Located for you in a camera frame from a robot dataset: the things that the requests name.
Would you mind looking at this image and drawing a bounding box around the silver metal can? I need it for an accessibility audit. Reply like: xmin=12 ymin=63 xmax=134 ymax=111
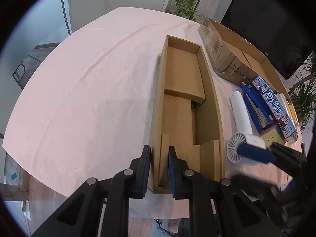
xmin=276 ymin=93 xmax=292 ymax=118

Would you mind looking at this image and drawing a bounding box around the large open cardboard tray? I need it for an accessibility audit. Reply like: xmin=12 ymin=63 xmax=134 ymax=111
xmin=199 ymin=18 xmax=291 ymax=102

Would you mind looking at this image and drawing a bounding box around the pink tablecloth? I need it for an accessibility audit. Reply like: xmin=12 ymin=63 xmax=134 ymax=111
xmin=3 ymin=7 xmax=291 ymax=218

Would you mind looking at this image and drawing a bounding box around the yellow label jar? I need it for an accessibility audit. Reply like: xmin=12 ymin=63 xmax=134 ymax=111
xmin=288 ymin=102 xmax=299 ymax=127

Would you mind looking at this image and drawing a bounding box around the white handheld fan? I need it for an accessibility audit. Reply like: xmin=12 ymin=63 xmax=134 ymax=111
xmin=226 ymin=91 xmax=266 ymax=166

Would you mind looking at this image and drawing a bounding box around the blue flat box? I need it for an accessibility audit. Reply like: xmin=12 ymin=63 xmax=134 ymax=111
xmin=241 ymin=82 xmax=275 ymax=133

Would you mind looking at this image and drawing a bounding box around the black flat television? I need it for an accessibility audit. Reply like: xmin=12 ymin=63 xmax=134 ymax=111
xmin=221 ymin=0 xmax=315 ymax=79

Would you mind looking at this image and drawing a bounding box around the pastel rubik cube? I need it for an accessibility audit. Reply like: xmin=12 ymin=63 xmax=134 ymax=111
xmin=260 ymin=130 xmax=285 ymax=148

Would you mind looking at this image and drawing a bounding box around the green leafy plant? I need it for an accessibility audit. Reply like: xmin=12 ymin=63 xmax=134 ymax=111
xmin=165 ymin=0 xmax=204 ymax=22

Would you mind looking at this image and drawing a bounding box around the long brown cardboard box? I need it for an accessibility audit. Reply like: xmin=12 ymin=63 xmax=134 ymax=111
xmin=148 ymin=35 xmax=226 ymax=194

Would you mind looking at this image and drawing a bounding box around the spiky palm plant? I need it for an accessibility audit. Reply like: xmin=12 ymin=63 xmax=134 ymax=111
xmin=288 ymin=51 xmax=315 ymax=132

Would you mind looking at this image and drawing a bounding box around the colourful cartoon game box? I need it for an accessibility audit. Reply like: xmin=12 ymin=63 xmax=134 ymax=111
xmin=252 ymin=76 xmax=298 ymax=144

